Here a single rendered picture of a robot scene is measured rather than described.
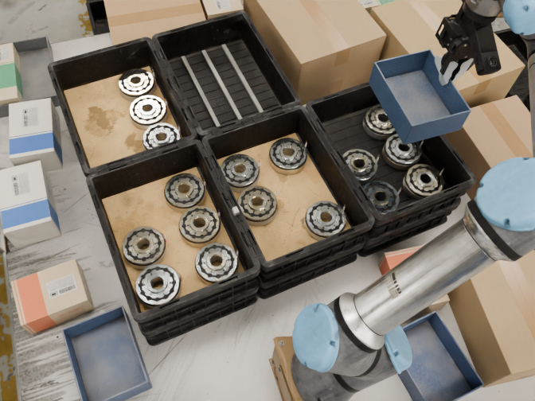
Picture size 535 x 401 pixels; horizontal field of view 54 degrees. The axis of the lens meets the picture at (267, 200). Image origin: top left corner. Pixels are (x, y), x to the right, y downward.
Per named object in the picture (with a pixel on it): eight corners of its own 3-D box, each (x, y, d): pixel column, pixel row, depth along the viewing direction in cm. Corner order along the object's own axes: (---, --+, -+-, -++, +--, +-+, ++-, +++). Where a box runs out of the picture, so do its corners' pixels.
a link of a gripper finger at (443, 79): (434, 70, 128) (450, 40, 120) (445, 88, 125) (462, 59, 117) (423, 72, 127) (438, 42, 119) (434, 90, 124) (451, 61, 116)
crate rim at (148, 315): (263, 274, 121) (263, 270, 119) (135, 325, 114) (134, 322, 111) (200, 142, 138) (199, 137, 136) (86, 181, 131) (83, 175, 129)
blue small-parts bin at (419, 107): (461, 130, 124) (471, 110, 118) (404, 145, 121) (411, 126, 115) (422, 68, 133) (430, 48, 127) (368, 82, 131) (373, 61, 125)
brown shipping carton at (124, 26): (197, 22, 190) (194, -16, 176) (212, 66, 180) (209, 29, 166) (113, 36, 185) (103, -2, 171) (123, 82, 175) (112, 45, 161)
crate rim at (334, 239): (376, 227, 128) (377, 223, 126) (263, 274, 121) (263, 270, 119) (302, 108, 146) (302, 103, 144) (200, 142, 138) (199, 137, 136)
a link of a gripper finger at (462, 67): (447, 68, 129) (462, 39, 121) (458, 86, 126) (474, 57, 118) (435, 70, 128) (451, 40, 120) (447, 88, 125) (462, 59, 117)
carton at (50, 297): (82, 270, 141) (75, 258, 135) (95, 309, 136) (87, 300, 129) (21, 292, 137) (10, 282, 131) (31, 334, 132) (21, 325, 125)
